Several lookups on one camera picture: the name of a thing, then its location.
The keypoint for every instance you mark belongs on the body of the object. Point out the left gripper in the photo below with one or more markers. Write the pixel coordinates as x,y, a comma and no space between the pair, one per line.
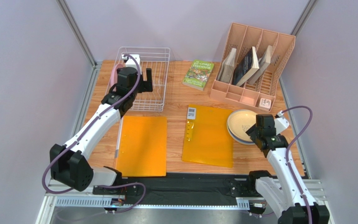
146,86

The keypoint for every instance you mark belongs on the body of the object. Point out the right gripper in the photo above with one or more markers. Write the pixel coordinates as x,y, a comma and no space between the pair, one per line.
252,134

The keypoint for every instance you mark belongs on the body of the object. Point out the blue plate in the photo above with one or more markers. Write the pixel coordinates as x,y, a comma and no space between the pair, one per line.
238,133

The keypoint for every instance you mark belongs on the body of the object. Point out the pink plate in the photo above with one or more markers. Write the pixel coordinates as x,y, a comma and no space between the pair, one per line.
114,74

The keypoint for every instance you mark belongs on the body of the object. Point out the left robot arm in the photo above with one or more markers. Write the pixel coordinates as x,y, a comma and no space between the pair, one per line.
69,162

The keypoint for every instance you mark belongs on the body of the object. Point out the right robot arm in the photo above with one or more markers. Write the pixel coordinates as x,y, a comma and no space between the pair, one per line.
291,201

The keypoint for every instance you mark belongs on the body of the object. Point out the white power adapter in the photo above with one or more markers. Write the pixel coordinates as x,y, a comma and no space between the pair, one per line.
265,103

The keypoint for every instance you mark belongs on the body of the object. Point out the pink file organizer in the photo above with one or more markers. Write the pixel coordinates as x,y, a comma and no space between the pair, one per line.
243,37

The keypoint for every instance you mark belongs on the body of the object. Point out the green treehouse book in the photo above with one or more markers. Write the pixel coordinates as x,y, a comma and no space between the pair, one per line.
198,74

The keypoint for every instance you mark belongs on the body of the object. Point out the right orange folder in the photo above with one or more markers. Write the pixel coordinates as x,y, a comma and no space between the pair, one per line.
206,139

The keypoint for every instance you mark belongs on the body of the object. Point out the orange folder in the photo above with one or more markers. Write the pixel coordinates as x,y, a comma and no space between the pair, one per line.
142,147
206,139

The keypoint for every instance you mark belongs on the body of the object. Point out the left orange folder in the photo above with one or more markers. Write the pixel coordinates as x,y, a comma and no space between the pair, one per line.
142,147

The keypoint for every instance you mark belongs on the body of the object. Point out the black book in organizer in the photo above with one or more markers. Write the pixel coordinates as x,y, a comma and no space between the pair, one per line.
247,67

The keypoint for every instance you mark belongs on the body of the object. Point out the beige book in organizer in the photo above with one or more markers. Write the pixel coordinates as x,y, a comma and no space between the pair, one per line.
227,67

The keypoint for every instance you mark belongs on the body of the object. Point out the tan book in organizer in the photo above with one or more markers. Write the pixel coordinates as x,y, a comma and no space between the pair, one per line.
264,63

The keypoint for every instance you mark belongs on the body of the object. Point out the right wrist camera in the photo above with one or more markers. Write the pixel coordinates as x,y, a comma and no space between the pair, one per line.
281,123

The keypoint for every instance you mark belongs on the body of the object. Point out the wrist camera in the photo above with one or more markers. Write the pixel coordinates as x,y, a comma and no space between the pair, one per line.
281,123
132,61

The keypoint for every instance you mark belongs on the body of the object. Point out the white wire dish rack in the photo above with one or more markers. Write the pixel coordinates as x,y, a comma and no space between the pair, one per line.
157,59

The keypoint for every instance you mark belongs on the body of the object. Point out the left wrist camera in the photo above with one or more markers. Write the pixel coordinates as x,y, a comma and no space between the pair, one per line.
132,61

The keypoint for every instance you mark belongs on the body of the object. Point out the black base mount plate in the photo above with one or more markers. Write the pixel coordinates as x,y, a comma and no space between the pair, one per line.
184,189

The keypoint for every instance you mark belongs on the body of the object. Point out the aluminium frame rail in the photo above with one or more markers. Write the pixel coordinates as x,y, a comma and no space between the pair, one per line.
63,5

